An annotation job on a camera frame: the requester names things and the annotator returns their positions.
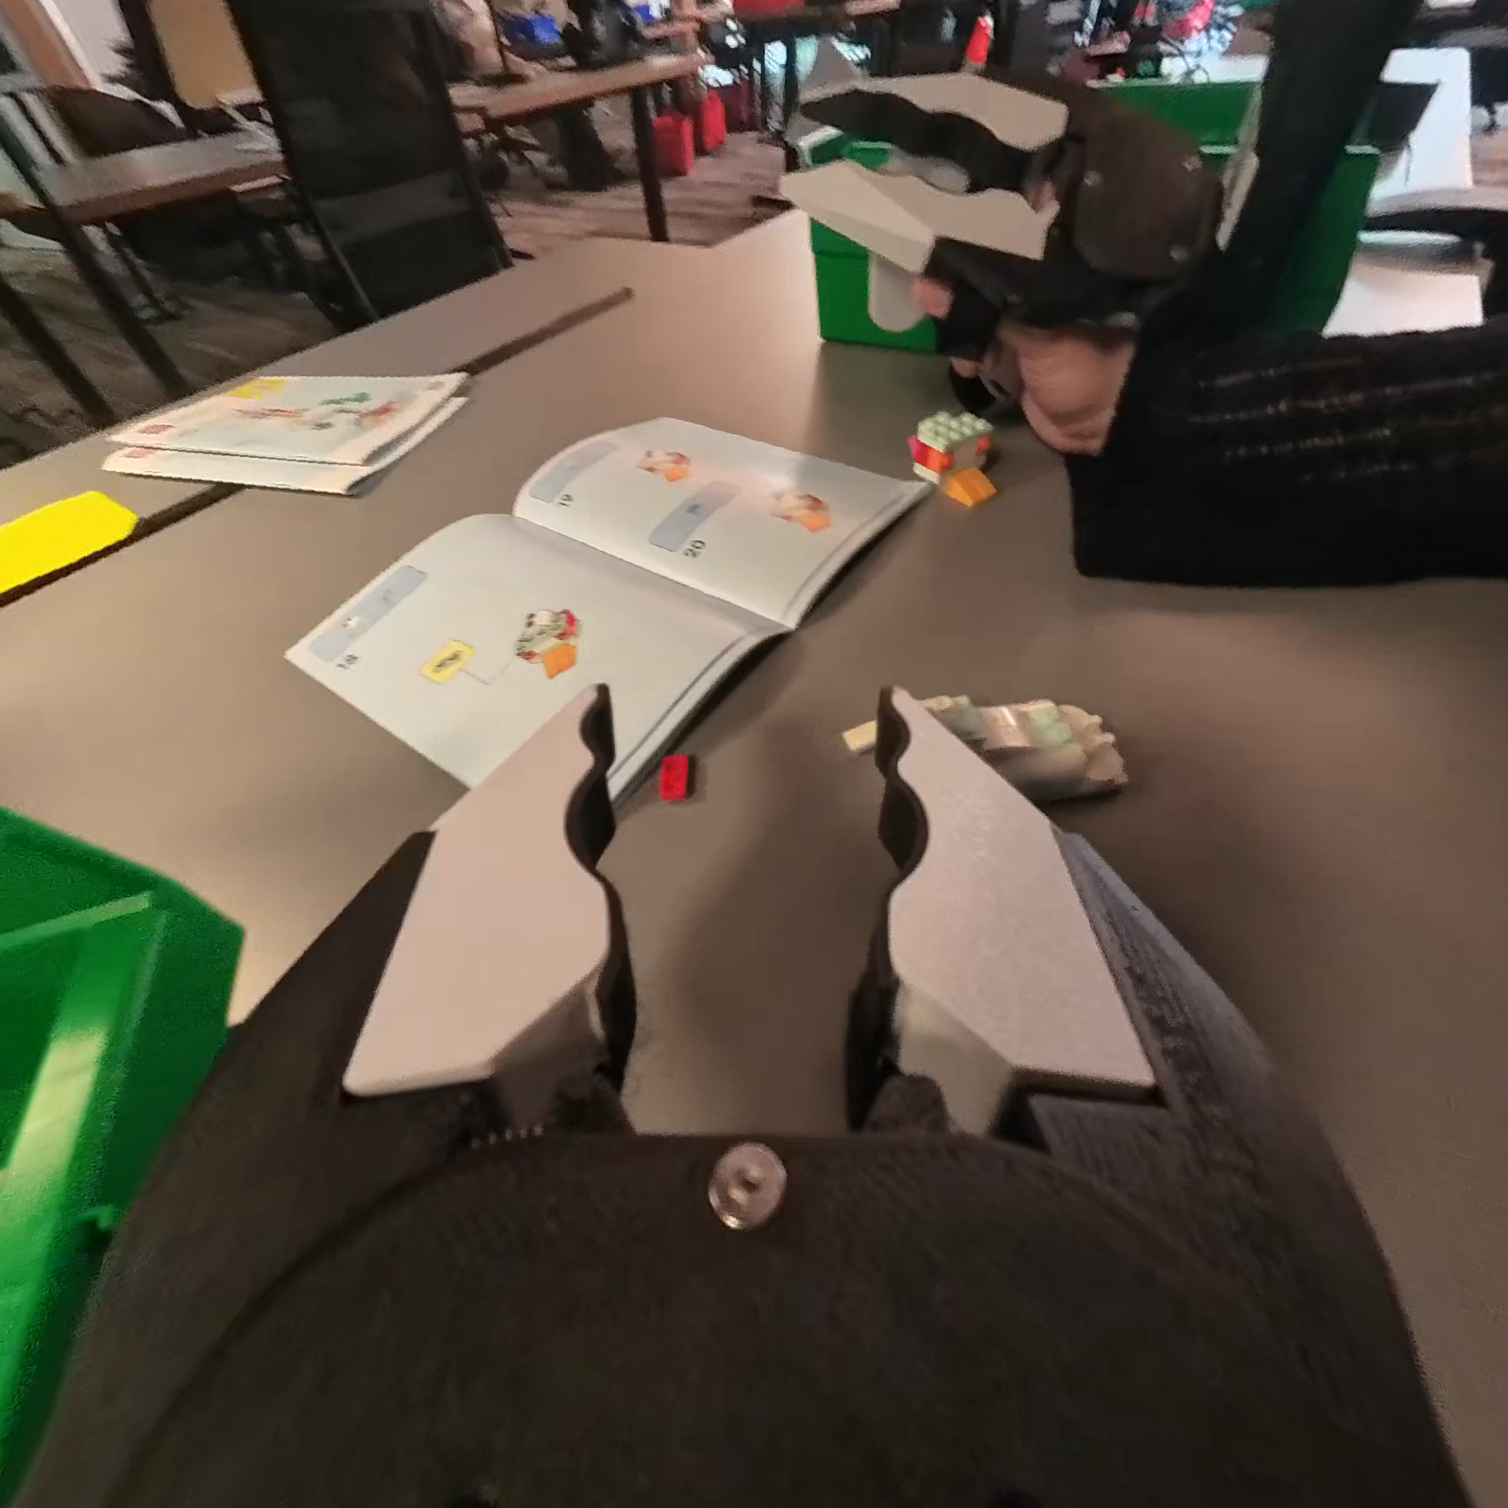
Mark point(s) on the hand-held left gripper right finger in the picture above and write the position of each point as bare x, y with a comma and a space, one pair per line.
1012, 943

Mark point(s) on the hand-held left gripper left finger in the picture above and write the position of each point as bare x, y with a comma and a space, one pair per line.
493, 943

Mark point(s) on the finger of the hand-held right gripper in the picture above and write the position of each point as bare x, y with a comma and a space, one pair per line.
906, 218
989, 101

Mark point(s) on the green plastic bin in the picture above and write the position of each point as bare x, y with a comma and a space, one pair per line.
842, 295
106, 977

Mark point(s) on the long white lego assembly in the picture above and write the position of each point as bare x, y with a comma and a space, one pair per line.
1048, 755

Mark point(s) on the small lego bird model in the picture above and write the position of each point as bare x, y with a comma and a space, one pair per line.
948, 442

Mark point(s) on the person's right forearm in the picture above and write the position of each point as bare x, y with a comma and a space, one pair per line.
1296, 460

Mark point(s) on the red lego plate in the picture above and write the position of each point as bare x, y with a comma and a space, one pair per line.
675, 778

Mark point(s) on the open lego instruction booklet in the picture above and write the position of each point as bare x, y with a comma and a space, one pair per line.
470, 613

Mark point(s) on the person's right hand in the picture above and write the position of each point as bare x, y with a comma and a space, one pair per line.
1059, 388

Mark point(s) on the red storage bin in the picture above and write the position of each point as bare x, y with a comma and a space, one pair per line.
711, 124
673, 148

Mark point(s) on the dark wooden table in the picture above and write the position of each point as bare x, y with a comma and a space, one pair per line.
565, 88
142, 176

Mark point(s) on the black mesh chair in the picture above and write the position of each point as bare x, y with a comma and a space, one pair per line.
353, 142

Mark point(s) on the yellow sticky note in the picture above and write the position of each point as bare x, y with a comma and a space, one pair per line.
59, 543

